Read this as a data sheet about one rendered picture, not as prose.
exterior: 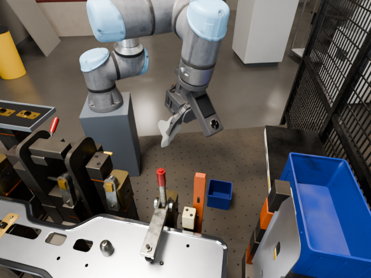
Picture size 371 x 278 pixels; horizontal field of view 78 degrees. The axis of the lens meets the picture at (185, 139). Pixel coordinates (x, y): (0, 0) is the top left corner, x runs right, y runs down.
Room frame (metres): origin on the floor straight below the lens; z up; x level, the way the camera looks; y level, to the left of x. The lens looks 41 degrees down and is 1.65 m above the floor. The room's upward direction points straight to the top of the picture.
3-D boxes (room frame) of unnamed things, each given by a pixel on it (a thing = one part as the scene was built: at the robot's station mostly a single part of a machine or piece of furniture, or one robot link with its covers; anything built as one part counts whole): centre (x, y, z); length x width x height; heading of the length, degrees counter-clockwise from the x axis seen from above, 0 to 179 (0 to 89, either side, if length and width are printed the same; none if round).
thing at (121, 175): (0.49, 0.22, 0.88); 0.11 x 0.07 x 0.37; 168
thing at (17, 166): (0.57, 0.54, 0.89); 0.12 x 0.07 x 0.38; 168
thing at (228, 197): (0.65, -0.16, 0.75); 0.11 x 0.10 x 0.09; 78
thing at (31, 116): (0.71, 0.59, 1.17); 0.08 x 0.04 x 0.01; 73
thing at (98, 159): (0.51, 0.28, 0.91); 0.07 x 0.05 x 0.42; 168
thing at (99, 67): (0.89, 0.35, 1.27); 0.13 x 0.12 x 0.14; 120
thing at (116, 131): (0.89, 0.36, 0.90); 0.20 x 0.20 x 0.40; 7
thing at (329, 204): (0.34, -0.37, 1.10); 0.30 x 0.17 x 0.13; 169
